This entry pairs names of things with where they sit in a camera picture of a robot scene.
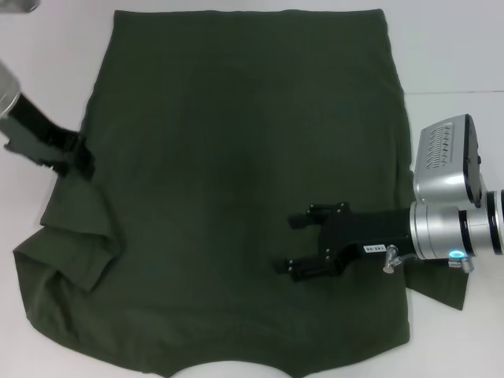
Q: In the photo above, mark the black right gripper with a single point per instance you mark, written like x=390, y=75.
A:
x=366, y=232

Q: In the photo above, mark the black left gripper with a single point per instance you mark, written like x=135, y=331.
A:
x=39, y=134

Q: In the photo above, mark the dark green shirt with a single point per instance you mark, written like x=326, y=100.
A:
x=244, y=149

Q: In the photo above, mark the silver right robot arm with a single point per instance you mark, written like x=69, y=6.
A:
x=437, y=232

